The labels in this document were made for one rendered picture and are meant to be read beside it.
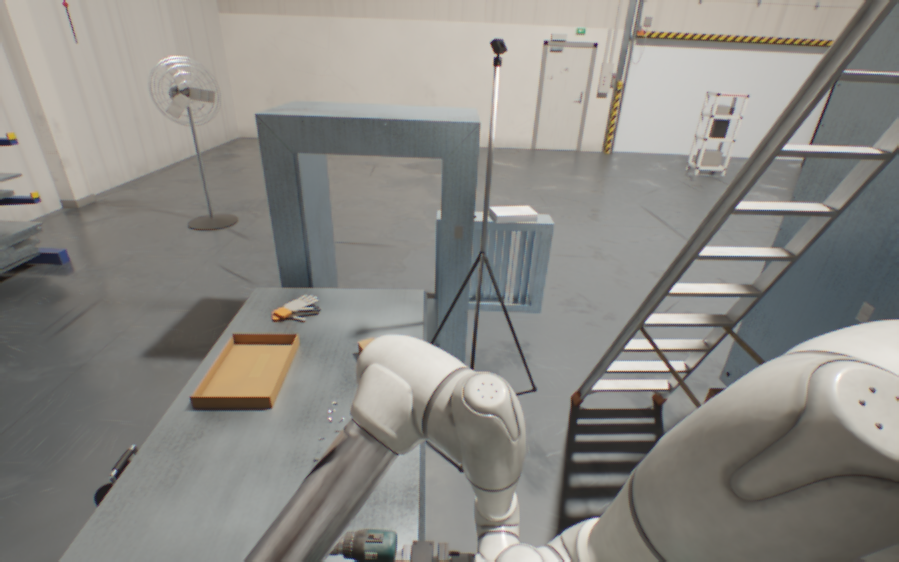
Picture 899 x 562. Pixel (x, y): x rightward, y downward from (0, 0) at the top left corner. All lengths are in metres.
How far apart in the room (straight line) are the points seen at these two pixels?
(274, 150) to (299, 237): 0.51
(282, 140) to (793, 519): 2.56
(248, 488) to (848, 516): 1.53
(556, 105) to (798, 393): 10.25
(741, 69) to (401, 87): 7.19
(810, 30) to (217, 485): 12.19
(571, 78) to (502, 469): 10.04
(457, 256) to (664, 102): 9.12
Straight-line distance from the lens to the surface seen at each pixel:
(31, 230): 5.47
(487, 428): 0.65
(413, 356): 0.74
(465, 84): 10.26
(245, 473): 1.71
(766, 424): 0.32
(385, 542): 1.10
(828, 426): 0.31
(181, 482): 1.76
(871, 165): 1.92
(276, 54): 10.91
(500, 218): 3.31
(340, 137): 2.56
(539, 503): 2.40
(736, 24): 11.59
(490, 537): 1.20
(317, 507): 0.76
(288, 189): 2.72
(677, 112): 11.51
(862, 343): 0.44
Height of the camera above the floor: 1.90
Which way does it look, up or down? 27 degrees down
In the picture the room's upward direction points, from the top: 2 degrees clockwise
